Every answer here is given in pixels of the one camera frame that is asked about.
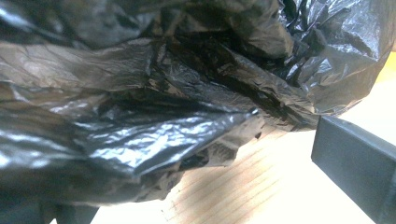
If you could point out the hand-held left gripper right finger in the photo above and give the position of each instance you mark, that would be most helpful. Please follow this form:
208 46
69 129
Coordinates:
358 161

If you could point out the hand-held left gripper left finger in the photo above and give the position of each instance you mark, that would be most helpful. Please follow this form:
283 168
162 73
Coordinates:
74 216

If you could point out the black plastic trash bag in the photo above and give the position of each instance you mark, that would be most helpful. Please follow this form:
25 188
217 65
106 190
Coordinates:
155 93

